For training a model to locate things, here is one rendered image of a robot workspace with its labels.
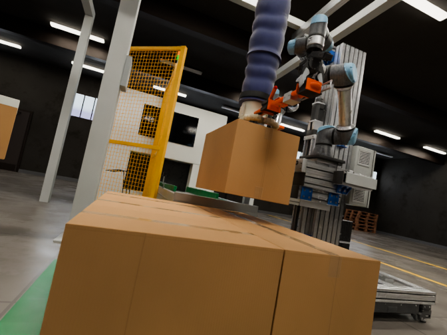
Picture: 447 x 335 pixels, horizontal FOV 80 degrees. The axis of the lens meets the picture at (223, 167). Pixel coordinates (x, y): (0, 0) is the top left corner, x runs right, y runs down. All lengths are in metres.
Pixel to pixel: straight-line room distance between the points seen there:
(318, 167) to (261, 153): 0.56
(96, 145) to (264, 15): 1.76
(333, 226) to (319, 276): 1.33
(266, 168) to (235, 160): 0.19
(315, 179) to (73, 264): 1.52
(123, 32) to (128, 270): 2.50
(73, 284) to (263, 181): 1.02
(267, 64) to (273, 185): 0.79
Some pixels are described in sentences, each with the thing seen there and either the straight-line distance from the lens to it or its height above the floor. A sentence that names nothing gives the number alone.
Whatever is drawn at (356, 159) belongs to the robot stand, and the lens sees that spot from 2.33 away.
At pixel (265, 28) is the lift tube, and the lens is 1.93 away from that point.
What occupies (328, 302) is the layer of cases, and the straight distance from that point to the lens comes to 1.02.
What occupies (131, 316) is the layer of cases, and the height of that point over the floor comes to 0.34.
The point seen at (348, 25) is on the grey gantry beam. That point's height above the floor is 3.11.
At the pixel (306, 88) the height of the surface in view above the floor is 1.18.
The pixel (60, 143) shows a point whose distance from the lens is 4.92.
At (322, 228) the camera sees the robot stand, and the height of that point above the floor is 0.54.
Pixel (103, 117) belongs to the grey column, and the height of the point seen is 1.14.
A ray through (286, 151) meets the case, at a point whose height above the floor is 0.97.
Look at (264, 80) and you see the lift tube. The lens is 1.79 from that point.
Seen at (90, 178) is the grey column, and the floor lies 0.57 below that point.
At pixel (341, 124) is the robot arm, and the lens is 1.93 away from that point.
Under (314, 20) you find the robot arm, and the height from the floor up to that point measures 1.52.
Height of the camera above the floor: 0.68
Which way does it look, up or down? 5 degrees up
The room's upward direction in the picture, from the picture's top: 11 degrees clockwise
